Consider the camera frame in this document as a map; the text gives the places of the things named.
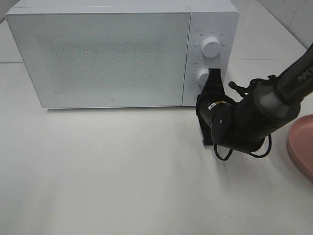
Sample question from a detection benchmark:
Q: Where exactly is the white microwave oven body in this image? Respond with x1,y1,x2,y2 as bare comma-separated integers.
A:
5,0,239,107

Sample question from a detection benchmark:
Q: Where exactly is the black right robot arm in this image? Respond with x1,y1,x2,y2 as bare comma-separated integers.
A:
196,47,313,160

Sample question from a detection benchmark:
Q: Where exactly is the white microwave door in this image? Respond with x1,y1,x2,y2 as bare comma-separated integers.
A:
7,13,190,108

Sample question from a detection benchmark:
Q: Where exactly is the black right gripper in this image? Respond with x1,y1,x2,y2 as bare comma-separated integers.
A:
196,69,236,147

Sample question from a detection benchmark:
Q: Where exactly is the pink round plate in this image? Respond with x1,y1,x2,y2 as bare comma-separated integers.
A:
287,114,313,182

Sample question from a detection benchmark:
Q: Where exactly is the white upper power knob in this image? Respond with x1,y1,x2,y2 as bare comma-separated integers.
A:
200,35,222,58

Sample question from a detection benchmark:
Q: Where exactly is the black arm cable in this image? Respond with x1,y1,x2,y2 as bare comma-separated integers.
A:
213,74,278,161

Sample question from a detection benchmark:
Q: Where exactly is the white timer knob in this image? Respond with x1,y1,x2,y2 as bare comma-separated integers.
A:
195,68,209,87

